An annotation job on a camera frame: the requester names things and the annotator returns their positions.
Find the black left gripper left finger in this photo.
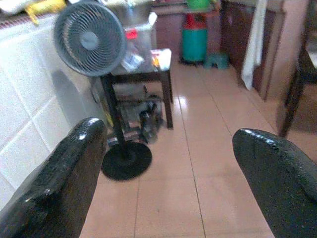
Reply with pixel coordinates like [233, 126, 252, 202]
[0, 117, 108, 238]

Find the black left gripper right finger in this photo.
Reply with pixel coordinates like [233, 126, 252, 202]
[232, 127, 317, 238]

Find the dark wooden chair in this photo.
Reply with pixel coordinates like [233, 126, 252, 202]
[278, 0, 317, 137]

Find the clutter under side table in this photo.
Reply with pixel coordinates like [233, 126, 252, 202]
[108, 84, 165, 145]

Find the white hanging cloth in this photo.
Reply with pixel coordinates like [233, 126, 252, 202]
[241, 0, 268, 90]

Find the small green stool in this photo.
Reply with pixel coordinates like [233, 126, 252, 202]
[203, 52, 230, 69]

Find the dark wooden side table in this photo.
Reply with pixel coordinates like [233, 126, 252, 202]
[100, 69, 174, 130]

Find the brown wooden cabinet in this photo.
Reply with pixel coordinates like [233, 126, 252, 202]
[220, 0, 285, 101]

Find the clear plastic bag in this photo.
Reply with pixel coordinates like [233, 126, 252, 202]
[111, 22, 159, 74]

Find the teal and red gas cylinder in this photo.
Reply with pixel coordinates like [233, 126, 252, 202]
[182, 12, 209, 64]

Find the white cardboard box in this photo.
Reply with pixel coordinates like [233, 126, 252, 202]
[151, 48, 172, 71]

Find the yellow plastic item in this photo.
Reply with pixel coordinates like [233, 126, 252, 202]
[24, 0, 67, 25]

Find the green plastic basin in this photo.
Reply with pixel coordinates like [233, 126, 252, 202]
[185, 0, 211, 9]

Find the grey pedestal fan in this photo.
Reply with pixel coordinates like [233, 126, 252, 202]
[53, 1, 153, 181]

